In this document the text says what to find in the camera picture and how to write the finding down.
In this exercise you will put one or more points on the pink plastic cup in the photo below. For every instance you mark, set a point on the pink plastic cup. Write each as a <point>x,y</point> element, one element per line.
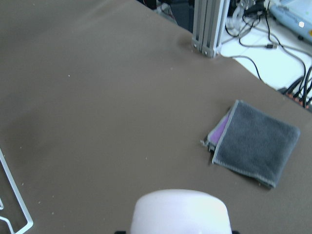
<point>179,211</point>

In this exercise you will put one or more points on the white wire cup holder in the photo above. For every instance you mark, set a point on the white wire cup holder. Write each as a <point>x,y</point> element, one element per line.
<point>14,215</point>

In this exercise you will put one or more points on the folded grey cloth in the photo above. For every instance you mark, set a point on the folded grey cloth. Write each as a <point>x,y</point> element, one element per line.
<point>252,143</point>

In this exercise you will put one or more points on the aluminium frame post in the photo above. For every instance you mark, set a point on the aluminium frame post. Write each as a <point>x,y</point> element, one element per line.
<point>208,26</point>

